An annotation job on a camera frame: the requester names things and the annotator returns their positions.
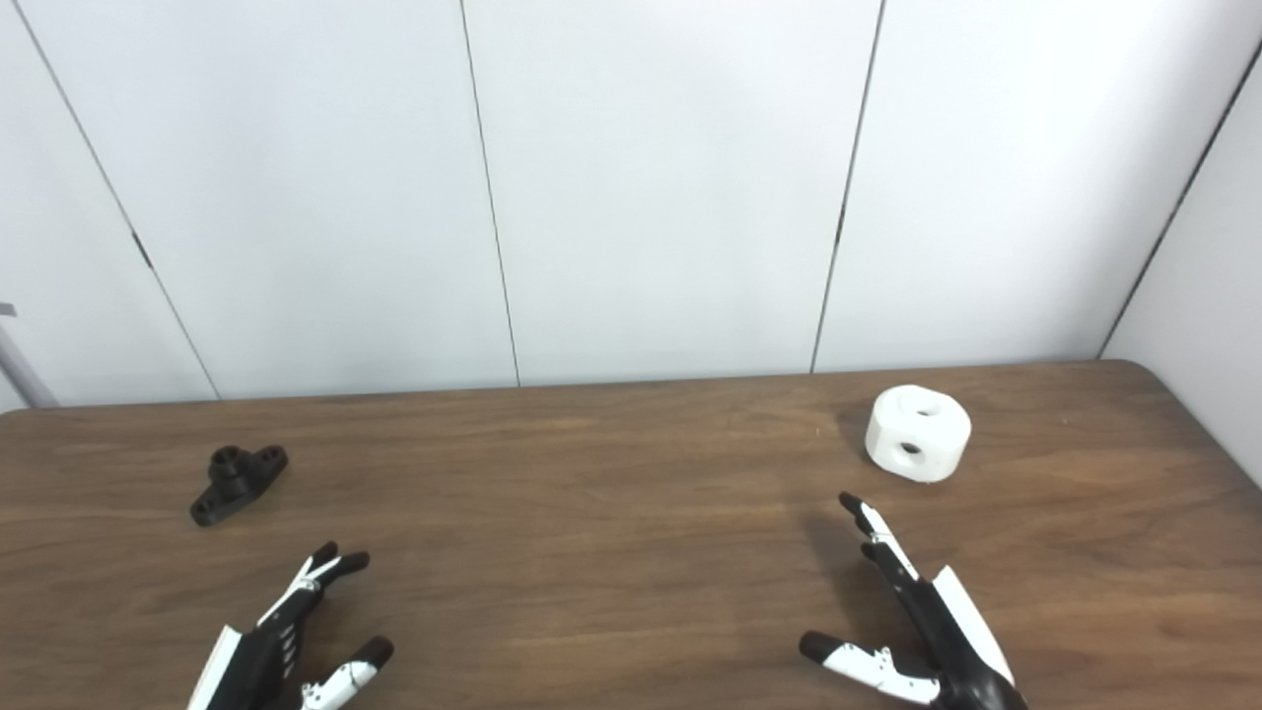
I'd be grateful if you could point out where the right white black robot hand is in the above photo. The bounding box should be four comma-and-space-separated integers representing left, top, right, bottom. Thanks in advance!
799, 491, 1028, 710

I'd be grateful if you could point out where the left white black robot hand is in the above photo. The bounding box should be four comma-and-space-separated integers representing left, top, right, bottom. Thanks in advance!
187, 540, 395, 710

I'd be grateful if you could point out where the black flanged holder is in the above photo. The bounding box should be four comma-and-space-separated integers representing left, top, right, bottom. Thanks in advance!
189, 445, 290, 528

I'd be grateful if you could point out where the round white piece with holes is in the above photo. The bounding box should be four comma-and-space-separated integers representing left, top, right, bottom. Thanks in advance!
865, 385, 973, 484

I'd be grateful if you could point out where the grey corner post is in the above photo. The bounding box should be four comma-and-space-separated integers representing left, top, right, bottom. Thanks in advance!
0, 304, 58, 409

